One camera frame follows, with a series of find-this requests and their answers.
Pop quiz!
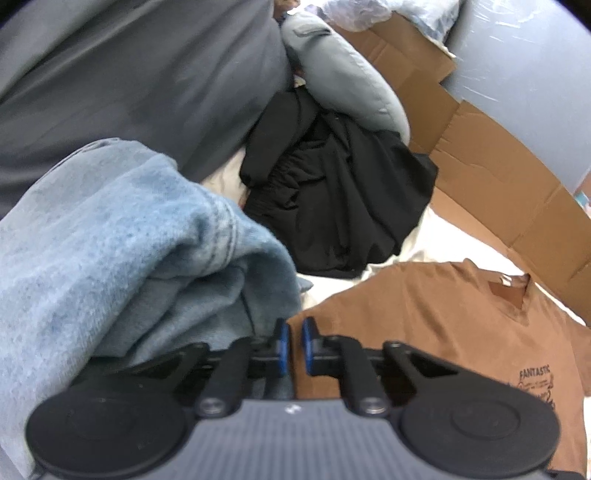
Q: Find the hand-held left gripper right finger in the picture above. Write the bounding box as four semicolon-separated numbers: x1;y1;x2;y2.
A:
301;318;458;418

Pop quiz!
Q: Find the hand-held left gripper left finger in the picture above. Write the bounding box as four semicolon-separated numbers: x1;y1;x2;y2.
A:
134;318;291;418

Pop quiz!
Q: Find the brown printed t-shirt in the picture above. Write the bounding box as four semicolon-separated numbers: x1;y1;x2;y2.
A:
286;257;591;480

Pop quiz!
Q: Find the grey-blue sweatshirt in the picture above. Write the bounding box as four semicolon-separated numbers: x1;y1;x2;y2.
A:
0;137;304;480

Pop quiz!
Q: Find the crumpled black garment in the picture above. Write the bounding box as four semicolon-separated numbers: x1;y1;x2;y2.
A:
238;87;440;281

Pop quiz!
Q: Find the cream bear-print bed sheet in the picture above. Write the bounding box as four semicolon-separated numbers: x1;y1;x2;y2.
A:
201;150;591;326

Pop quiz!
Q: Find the brown cardboard sheet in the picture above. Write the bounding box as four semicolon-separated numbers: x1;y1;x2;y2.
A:
331;10;591;325

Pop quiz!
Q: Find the grey neck pillow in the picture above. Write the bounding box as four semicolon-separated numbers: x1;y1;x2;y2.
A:
280;9;413;145

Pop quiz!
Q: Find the dark grey cloth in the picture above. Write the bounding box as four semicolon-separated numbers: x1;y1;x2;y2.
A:
0;0;295;219

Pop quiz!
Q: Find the small brown plush toy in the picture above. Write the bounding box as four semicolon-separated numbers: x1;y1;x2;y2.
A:
271;0;302;25

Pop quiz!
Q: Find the white fluffy blanket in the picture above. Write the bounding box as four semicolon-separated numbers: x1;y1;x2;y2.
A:
304;0;463;45

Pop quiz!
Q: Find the grey plastic-wrapped mattress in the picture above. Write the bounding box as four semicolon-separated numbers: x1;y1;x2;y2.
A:
442;0;591;195

